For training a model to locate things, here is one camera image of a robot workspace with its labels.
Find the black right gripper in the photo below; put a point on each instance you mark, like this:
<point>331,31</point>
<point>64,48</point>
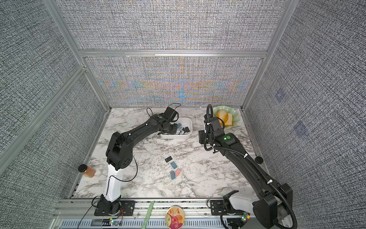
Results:
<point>202,137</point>

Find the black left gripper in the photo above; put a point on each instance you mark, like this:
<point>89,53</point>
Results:
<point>175,130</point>

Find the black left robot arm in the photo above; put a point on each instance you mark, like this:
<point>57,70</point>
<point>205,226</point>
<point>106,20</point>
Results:
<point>119,152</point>

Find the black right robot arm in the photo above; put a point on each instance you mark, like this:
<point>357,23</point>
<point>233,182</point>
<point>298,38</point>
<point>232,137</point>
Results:
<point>275,200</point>

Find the white storage box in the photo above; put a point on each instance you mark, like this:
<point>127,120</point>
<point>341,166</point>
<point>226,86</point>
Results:
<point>186,122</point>

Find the teal eraser bottom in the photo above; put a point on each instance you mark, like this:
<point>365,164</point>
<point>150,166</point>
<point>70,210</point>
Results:
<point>172,175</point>

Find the bread pieces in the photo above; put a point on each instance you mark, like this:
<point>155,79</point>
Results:
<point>225,118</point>

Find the green scalloped plate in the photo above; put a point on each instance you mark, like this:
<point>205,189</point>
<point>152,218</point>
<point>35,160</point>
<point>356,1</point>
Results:
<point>236,115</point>

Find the small black-capped jar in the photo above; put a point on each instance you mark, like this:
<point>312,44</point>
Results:
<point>259,160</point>

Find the round colourful tin lid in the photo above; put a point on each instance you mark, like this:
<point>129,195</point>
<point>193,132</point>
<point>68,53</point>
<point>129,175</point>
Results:
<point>175,217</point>

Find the orange black-capped jar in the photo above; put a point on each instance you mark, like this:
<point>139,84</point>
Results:
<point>86,170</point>

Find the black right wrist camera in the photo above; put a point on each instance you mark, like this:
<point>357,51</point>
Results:
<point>212,124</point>

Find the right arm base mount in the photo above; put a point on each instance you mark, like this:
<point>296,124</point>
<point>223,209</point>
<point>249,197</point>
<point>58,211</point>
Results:
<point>222,206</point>

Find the green strip on rail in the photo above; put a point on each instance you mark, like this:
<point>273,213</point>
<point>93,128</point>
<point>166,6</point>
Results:
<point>148,214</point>

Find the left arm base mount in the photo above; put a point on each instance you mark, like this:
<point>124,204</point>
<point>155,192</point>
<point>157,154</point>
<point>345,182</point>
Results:
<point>113,209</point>

